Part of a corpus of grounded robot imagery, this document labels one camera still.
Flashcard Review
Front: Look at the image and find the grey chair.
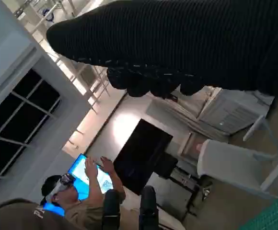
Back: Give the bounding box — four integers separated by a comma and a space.
197, 115, 278, 199

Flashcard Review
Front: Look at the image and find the dark window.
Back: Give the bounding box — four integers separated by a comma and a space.
0, 69, 61, 185

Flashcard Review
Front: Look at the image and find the white pipe rack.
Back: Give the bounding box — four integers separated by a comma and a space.
55, 51, 111, 115

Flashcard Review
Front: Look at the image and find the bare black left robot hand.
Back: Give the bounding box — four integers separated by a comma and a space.
102, 185, 160, 230

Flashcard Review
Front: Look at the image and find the person with headset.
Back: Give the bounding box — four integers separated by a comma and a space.
41, 156, 139, 230

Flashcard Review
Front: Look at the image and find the large black screen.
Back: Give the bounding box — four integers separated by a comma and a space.
113, 119, 174, 196

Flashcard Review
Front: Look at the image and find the black equipment case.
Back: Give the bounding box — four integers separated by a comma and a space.
154, 153, 179, 179

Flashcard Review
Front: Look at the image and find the monitor with blue screen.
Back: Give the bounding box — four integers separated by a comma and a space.
43, 153, 114, 218

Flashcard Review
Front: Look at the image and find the white cabinet with vent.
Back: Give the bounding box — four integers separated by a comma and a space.
196, 87, 274, 137

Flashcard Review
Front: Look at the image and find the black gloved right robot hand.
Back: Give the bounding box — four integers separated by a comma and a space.
46, 0, 278, 99

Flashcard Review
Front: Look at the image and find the seated person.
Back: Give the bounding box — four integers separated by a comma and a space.
0, 198, 82, 230

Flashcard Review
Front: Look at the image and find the white VR headset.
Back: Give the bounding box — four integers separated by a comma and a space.
45, 173, 77, 203

